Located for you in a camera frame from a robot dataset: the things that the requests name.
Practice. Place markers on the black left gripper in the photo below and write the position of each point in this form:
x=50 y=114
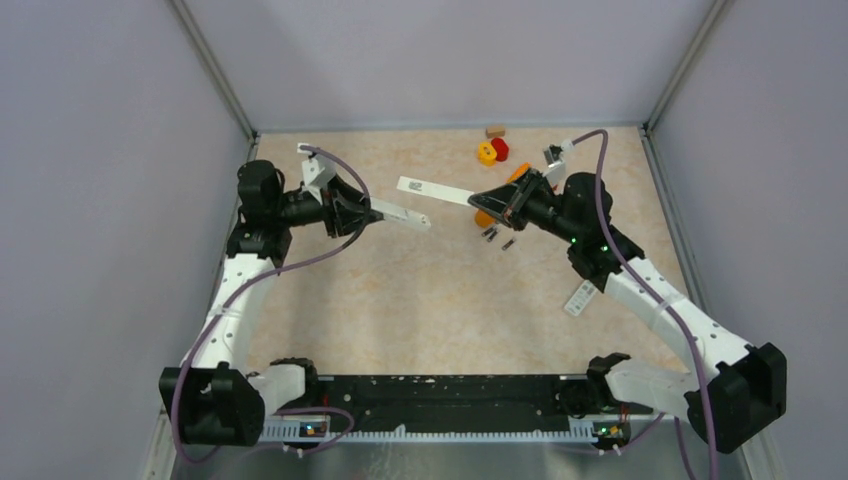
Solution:
x=347 y=220

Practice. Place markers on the small wooden block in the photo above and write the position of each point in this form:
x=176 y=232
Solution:
x=495 y=131

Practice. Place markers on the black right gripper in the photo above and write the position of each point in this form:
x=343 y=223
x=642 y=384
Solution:
x=503 y=202

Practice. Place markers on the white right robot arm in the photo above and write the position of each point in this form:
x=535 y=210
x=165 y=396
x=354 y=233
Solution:
x=733 y=389

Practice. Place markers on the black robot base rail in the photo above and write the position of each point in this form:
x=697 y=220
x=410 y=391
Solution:
x=545 y=408

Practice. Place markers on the white remote battery cover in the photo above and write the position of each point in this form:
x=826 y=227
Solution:
x=434 y=190

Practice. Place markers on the small white remote control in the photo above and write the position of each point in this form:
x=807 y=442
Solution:
x=580 y=299

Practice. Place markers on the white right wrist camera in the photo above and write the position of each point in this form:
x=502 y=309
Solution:
x=555 y=156

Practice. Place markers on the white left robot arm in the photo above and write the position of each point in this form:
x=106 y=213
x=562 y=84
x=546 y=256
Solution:
x=211 y=398

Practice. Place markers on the red round toy block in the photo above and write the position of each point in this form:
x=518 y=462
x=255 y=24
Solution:
x=501 y=148

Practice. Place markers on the orange toy microphone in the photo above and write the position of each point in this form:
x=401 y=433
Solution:
x=484 y=220

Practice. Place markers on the yellow round toy block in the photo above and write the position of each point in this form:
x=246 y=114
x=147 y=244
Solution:
x=487 y=154

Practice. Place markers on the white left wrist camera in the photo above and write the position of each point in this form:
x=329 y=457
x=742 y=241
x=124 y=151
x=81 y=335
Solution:
x=320 y=176

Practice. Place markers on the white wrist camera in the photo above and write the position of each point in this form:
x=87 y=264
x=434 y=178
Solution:
x=555 y=156
x=320 y=176

